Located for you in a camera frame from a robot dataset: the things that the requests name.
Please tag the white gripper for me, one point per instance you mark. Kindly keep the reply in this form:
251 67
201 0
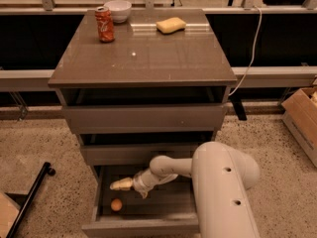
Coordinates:
139 182

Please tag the small orange fruit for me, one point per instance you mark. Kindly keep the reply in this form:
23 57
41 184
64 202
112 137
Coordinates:
116 204

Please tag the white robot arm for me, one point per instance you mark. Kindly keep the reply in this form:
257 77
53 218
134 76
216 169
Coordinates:
220 177

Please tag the grey middle drawer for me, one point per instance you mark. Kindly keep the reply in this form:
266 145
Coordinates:
139 148

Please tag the grey drawer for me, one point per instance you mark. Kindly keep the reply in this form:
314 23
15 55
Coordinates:
168 209
141 110
139 148

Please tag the grey bottom drawer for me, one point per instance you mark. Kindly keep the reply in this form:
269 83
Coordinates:
168 209

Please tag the grey top drawer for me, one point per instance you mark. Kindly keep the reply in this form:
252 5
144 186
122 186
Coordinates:
141 110

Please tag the grey drawer cabinet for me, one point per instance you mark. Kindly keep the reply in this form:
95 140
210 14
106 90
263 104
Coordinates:
142 56

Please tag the black metal bar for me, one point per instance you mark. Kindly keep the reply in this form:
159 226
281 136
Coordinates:
46 169

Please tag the wooden board corner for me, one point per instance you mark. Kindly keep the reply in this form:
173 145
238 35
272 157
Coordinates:
9 210

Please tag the yellow sponge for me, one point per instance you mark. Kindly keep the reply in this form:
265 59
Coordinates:
170 25

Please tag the red soda can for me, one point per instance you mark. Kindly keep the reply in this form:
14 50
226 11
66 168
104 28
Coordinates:
105 24

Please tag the white ceramic bowl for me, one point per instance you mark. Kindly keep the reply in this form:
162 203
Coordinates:
120 10

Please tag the cardboard box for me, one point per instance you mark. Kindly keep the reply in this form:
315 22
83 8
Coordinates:
300 117

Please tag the grey metal rail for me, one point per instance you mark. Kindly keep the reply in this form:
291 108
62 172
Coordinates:
257 77

